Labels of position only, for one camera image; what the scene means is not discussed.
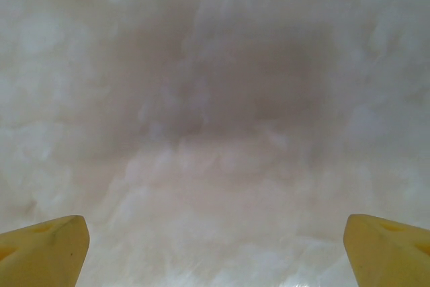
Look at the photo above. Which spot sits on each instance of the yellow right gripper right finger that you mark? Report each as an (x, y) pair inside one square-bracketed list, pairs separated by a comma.
[(389, 256)]

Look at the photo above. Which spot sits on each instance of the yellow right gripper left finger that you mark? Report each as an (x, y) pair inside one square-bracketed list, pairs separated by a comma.
[(40, 256)]

